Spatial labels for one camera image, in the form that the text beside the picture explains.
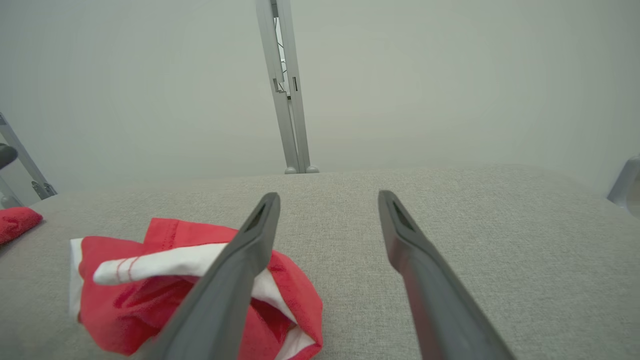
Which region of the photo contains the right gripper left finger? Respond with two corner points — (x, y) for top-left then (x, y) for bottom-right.
(145, 192), (281, 360)

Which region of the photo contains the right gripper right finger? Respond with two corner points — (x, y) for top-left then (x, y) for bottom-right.
(378, 190), (516, 360)

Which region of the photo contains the red garment with white trim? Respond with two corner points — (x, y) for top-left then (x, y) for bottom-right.
(69, 217), (324, 360)

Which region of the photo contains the red jersey with black numbers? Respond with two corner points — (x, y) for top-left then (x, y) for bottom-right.
(0, 206), (44, 246)

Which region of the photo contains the black left wrist cylinder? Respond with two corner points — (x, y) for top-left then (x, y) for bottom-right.
(0, 143), (19, 171)

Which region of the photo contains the light grey curved frame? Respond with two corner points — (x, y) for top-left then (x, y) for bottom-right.
(606, 155), (640, 218)

